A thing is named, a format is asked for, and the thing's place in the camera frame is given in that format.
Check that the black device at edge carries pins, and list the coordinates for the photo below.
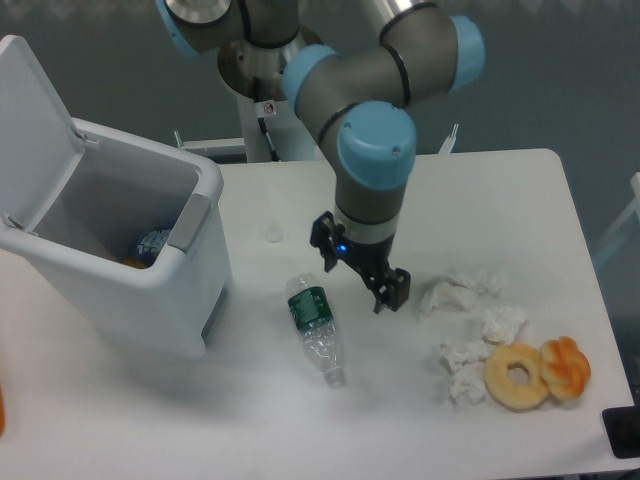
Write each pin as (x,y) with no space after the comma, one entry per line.
(622,429)

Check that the orange object left edge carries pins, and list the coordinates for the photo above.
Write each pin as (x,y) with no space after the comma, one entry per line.
(3,409)

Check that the orange twisted bread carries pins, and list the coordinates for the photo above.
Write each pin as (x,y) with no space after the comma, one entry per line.
(564,368)

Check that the ring donut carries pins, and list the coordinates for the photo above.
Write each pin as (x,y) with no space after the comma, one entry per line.
(513,378)

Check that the crumpled white tissue bottom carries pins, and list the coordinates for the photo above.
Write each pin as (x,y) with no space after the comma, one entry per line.
(465,364)

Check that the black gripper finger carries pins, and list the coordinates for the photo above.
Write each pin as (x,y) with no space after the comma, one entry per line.
(390,287)
(321,239)

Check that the orange item in bin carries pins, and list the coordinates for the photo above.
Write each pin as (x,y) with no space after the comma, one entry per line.
(134,263)

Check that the crumpled white tissue middle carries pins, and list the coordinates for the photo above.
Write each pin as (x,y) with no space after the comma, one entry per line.
(502,324)

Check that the crumpled white tissue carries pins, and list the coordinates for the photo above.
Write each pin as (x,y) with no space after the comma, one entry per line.
(465,364)
(502,324)
(461,290)

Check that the white trash bin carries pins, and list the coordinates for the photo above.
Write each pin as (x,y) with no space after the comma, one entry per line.
(123,186)

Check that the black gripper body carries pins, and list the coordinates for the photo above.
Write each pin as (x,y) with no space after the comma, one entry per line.
(369,260)

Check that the blue can in bin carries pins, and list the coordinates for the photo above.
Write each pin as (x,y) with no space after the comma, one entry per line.
(148,245)

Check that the white trash bin lid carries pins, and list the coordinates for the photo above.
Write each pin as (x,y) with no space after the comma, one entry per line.
(40,144)

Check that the clear plastic bottle green label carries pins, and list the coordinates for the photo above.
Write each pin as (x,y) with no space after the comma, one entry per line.
(314,321)

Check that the crumpled white tissue top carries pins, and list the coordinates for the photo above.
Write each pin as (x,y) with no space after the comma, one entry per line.
(461,290)

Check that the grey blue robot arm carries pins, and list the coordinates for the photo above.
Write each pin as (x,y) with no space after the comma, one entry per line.
(297,96)

